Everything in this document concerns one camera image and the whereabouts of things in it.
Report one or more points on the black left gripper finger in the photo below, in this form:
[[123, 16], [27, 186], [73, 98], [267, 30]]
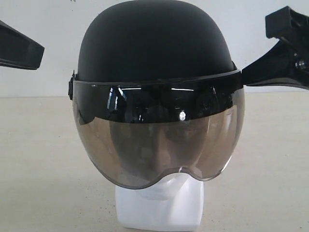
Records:
[[18, 50]]

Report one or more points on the black helmet with visor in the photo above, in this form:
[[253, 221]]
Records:
[[156, 93]]

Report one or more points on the white mannequin head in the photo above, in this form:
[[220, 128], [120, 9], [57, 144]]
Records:
[[174, 204]]

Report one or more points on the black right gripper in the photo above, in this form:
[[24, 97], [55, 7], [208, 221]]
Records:
[[286, 64]]

